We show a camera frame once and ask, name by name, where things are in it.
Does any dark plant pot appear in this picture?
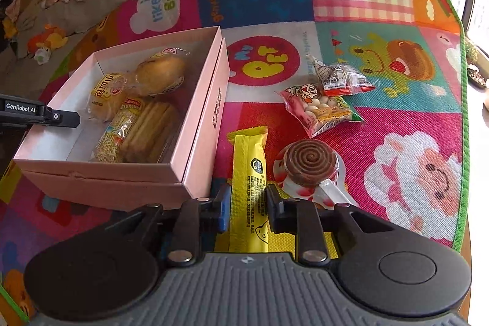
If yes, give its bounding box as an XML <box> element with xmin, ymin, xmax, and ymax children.
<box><xmin>466</xmin><ymin>62</ymin><xmax>489</xmax><ymax>87</ymax></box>

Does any yellow snack bar packet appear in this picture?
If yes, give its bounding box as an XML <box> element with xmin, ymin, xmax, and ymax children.
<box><xmin>225</xmin><ymin>126</ymin><xmax>281</xmax><ymax>255</ymax></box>

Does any biscuit sticks clear tray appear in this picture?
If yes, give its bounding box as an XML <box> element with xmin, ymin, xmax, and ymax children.
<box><xmin>121</xmin><ymin>99</ymin><xmax>182</xmax><ymax>165</ymax></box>

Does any yellow pink cloth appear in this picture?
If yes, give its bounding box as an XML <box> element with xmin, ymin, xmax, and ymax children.
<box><xmin>2</xmin><ymin>0</ymin><xmax>50</xmax><ymax>40</ymax></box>

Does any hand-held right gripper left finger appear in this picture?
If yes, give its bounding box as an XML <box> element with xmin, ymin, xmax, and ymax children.
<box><xmin>123</xmin><ymin>184</ymin><xmax>233</xmax><ymax>268</ymax></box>

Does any brown spiral lollipop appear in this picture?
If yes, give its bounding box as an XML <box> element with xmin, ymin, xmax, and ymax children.
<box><xmin>274</xmin><ymin>138</ymin><xmax>360</xmax><ymax>209</ymax></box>

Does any pink candy balls packet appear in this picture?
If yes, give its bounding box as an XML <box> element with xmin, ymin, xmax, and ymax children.
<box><xmin>278</xmin><ymin>82</ymin><xmax>366</xmax><ymax>139</ymax></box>

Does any orange plush toy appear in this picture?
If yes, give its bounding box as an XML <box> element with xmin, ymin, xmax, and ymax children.
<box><xmin>26</xmin><ymin>24</ymin><xmax>70</xmax><ymax>65</ymax></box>

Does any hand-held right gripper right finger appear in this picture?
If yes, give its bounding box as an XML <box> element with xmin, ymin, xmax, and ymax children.
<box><xmin>265</xmin><ymin>184</ymin><xmax>387</xmax><ymax>268</ymax></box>

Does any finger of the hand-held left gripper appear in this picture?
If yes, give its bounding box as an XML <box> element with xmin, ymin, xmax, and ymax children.
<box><xmin>45</xmin><ymin>110</ymin><xmax>82</xmax><ymax>129</ymax></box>

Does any colourful cartoon play mat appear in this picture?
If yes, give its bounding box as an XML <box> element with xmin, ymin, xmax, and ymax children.
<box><xmin>0</xmin><ymin>0</ymin><xmax>470</xmax><ymax>326</ymax></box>

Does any round bun clear packet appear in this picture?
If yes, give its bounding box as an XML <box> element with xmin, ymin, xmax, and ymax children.
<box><xmin>132</xmin><ymin>46</ymin><xmax>190</xmax><ymax>98</ymax></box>

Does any red white snack packet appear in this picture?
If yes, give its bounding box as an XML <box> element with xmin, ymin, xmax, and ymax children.
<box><xmin>308</xmin><ymin>56</ymin><xmax>377</xmax><ymax>97</ymax></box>

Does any yellow label bread packet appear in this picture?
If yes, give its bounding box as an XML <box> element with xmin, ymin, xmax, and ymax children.
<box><xmin>87</xmin><ymin>71</ymin><xmax>135</xmax><ymax>123</ymax></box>

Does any pink cardboard box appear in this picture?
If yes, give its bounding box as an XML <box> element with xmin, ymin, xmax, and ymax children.
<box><xmin>13</xmin><ymin>26</ymin><xmax>229</xmax><ymax>213</ymax></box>

